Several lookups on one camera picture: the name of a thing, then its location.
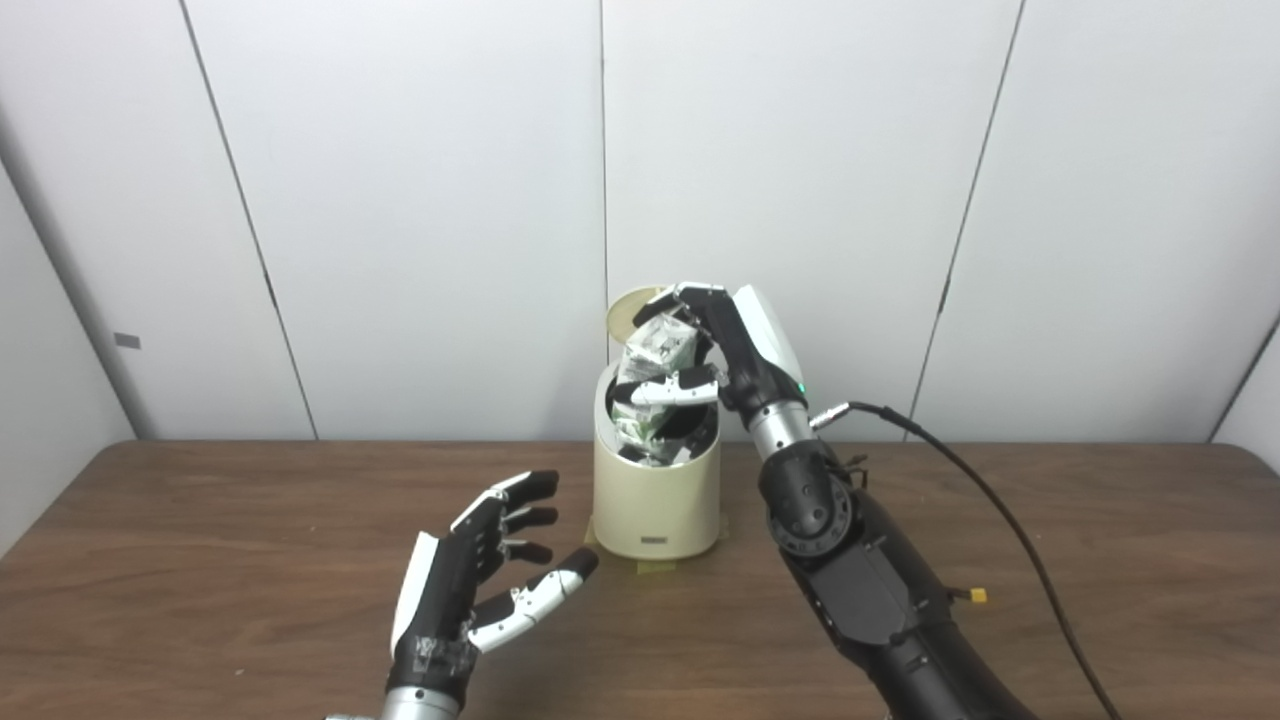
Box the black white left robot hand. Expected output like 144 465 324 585
386 470 600 711

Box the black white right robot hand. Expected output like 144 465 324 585
632 282 809 416

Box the white green milk carton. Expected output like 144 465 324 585
610 312 701 468

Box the round cream bin lid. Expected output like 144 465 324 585
607 287 666 346

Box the cream-colored trash bin body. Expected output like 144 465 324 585
592 360 722 561

